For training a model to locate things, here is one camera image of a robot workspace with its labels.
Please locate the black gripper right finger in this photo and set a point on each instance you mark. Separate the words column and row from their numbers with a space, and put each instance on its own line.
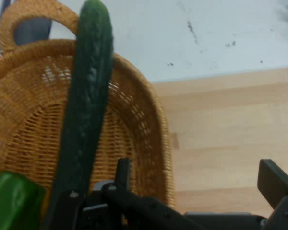
column 278, row 187

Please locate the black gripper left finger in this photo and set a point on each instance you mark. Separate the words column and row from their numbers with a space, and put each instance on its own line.
column 134, row 206

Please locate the long dark green cucumber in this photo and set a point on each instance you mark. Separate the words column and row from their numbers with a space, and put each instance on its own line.
column 91, row 72

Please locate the bamboo cutting board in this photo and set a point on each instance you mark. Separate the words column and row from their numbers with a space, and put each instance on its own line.
column 230, row 124

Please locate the green bell pepper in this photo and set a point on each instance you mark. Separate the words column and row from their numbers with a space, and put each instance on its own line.
column 12, row 201

